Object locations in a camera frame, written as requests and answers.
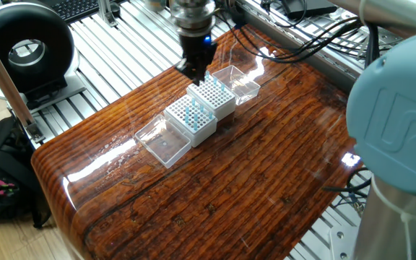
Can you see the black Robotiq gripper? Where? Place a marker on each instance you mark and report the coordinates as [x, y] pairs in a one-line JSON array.
[[197, 47]]

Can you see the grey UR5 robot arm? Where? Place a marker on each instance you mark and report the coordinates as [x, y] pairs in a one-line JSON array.
[[392, 126]]

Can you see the white perforated pipette tip rack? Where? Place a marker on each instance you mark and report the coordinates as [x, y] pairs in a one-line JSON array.
[[222, 108], [204, 135]]

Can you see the clear plastic rack lid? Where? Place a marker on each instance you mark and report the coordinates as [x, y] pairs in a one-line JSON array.
[[163, 142], [240, 88]]

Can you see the silver wrist flange coupling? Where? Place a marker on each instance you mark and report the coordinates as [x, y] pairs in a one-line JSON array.
[[193, 16]]

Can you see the metal can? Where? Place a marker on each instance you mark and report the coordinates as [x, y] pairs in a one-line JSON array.
[[154, 5]]

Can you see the glossy brown wooden board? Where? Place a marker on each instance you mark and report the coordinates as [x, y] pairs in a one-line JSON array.
[[229, 187]]

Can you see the black power adapter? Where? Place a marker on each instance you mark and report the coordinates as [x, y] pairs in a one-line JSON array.
[[312, 9]]

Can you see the black computer keyboard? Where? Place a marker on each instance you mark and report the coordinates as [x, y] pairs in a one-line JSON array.
[[74, 9]]

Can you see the aluminium plate with holes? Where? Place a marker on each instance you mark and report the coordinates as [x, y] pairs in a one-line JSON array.
[[345, 16]]

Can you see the black backpack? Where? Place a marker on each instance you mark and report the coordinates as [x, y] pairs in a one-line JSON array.
[[9, 169]]

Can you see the aluminium frame post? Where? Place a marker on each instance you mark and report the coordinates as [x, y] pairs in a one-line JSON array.
[[7, 85], [105, 12]]

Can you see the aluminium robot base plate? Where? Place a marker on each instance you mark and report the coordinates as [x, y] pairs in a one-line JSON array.
[[339, 242]]

